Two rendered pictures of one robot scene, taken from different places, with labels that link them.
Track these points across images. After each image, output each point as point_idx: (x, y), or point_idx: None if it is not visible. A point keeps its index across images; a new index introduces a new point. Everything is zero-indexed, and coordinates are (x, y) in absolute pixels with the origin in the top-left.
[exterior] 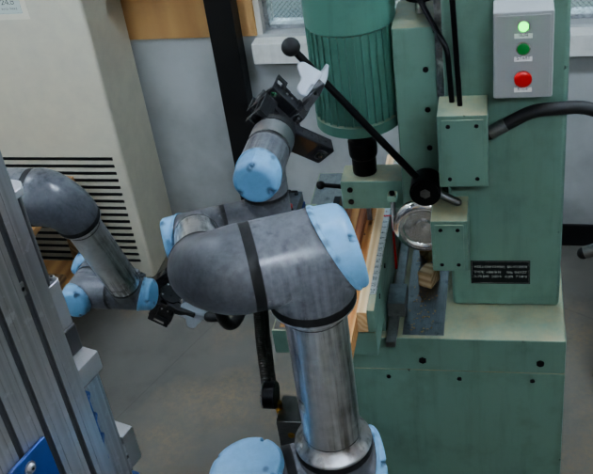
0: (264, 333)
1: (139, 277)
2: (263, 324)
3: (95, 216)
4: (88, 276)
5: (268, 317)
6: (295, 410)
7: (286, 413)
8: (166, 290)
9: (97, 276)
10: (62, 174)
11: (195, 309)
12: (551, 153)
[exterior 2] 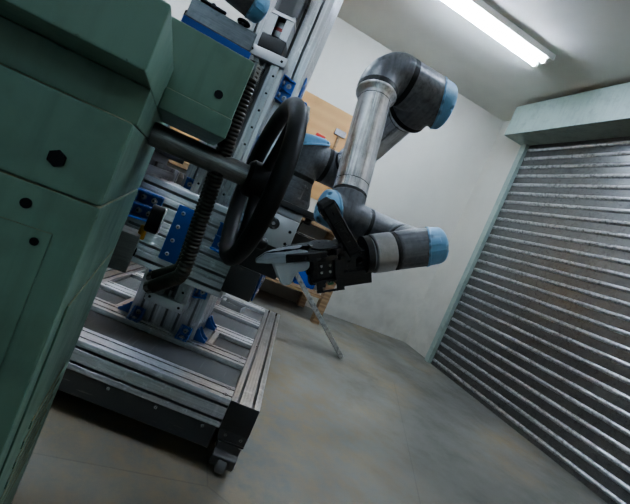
0: (183, 244)
1: (338, 185)
2: (188, 230)
3: (359, 80)
4: (394, 220)
5: (184, 247)
6: (123, 227)
7: (132, 229)
8: (329, 242)
9: (393, 226)
10: (396, 53)
11: (283, 248)
12: None
